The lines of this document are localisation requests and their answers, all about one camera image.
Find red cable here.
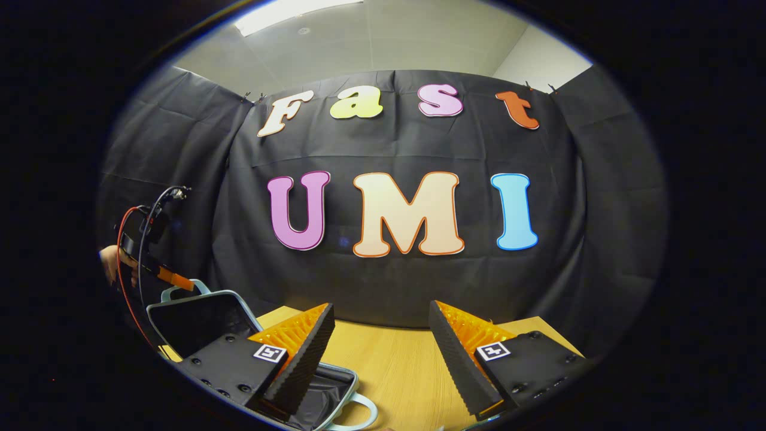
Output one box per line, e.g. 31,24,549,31
115,206,157,349

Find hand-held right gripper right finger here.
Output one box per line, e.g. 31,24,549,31
428,299,590,421

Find black cable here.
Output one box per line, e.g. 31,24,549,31
136,186,192,300

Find light blue suitcase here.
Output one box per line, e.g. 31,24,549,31
146,280,379,431

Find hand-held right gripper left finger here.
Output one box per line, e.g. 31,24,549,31
178,302,336,420

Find black backdrop cloth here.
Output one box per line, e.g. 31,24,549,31
99,65,668,360

